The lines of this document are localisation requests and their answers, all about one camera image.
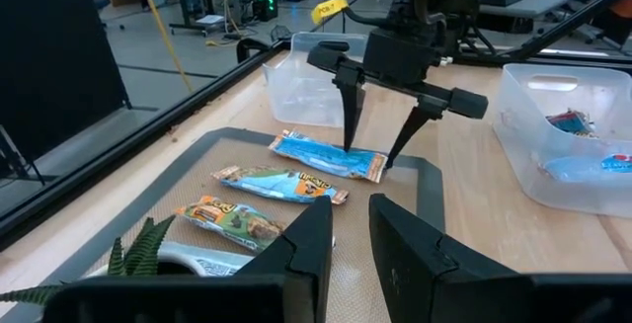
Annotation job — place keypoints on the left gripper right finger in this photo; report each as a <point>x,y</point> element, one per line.
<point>410,273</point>

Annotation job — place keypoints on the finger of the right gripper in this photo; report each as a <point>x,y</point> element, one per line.
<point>414,123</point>
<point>352,110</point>

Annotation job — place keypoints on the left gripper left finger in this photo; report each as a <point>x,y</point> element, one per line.
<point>308,264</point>

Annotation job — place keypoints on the blue granola bar orange ends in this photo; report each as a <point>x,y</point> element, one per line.
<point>316,152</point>

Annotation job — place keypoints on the light blue orange granola bar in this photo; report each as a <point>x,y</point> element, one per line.
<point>276,185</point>

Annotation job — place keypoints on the silver blue granola bar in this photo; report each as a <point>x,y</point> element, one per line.
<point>222,265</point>

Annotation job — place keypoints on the green orange granola bar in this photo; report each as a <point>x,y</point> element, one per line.
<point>232,219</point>

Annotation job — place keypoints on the red green granola bar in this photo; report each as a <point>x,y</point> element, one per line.
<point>570,121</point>

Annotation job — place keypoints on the blue granola bar red end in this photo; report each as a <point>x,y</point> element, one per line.
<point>587,170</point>

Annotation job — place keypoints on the clear plastic bin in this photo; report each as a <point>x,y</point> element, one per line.
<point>518,165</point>
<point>301,91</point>

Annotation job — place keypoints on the grey silicone baking mat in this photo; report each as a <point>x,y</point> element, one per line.
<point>222,152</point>

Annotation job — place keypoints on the black computer green lights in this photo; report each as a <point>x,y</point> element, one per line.
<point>264,2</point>

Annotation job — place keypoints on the grey desk top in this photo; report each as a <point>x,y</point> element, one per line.
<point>543,7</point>

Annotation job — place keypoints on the small plant in white pot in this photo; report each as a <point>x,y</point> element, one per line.
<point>140,249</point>

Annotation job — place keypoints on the black desk support beam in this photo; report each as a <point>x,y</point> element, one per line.
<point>568,24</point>

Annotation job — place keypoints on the black partition panel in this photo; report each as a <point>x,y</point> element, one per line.
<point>49,41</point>

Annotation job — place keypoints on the black aluminium table frame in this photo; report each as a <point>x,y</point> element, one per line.
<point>148,125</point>

